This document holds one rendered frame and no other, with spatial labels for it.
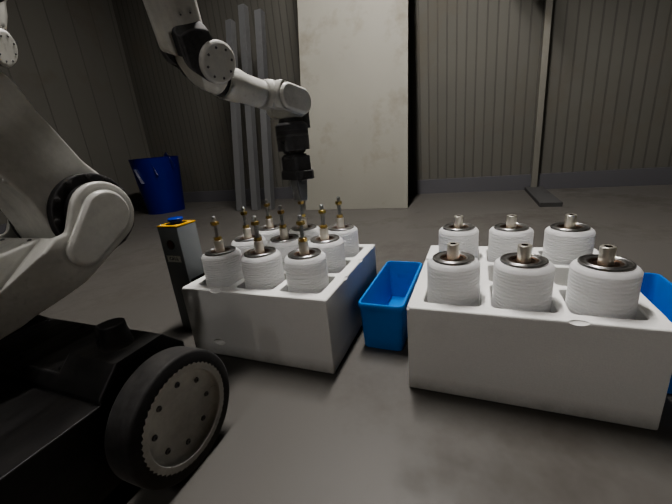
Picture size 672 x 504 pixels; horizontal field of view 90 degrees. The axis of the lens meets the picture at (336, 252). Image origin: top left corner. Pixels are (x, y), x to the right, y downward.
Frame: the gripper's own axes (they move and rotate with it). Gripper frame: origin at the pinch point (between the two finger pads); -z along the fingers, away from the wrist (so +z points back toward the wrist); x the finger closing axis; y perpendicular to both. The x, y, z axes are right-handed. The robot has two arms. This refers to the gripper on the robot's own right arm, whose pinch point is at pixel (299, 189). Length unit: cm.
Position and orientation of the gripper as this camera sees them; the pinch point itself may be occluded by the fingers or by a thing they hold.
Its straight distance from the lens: 99.4
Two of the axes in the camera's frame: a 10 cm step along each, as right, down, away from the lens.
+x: 5.8, 1.9, -7.9
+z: -0.9, -9.5, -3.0
